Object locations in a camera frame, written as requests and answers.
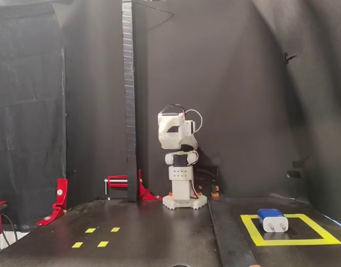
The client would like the red white gripper servo cable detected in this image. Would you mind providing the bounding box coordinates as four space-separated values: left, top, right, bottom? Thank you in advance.
161 104 204 132

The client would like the thin black hanging wire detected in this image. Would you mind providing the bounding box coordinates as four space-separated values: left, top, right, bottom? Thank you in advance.
134 1 175 31

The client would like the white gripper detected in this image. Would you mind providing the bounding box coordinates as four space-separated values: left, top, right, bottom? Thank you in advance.
157 112 187 150

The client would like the red angle bracket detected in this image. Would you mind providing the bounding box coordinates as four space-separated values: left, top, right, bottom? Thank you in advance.
36 178 68 226

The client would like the thin black cable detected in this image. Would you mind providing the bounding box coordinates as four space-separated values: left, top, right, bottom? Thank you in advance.
0 213 18 253

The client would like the red screw clamp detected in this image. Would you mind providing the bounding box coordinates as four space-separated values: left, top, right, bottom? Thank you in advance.
104 175 129 201

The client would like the blue and white charger block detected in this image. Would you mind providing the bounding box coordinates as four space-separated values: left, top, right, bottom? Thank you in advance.
256 208 289 234

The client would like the red white base servo cable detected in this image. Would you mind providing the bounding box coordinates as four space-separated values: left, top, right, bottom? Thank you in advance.
188 180 200 200

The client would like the red triangular corner bracket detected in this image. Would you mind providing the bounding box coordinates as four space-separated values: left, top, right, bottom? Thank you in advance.
138 169 164 201

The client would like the black mesh curtain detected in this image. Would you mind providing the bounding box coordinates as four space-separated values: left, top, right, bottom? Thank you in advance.
0 2 67 230

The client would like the black rail strip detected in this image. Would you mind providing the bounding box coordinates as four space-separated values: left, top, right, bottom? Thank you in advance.
207 199 257 267

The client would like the yellow tape square outline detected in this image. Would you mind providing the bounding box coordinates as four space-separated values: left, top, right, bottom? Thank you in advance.
240 214 341 247

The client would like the black clip on backdrop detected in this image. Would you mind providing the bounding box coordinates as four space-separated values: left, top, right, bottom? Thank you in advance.
283 52 298 65

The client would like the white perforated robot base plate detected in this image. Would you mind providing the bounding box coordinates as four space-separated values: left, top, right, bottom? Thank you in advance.
162 194 207 211

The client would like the black foam post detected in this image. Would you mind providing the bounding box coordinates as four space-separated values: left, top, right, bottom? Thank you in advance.
121 1 139 202

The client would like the black power cable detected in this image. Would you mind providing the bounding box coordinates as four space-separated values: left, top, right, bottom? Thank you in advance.
196 168 228 195

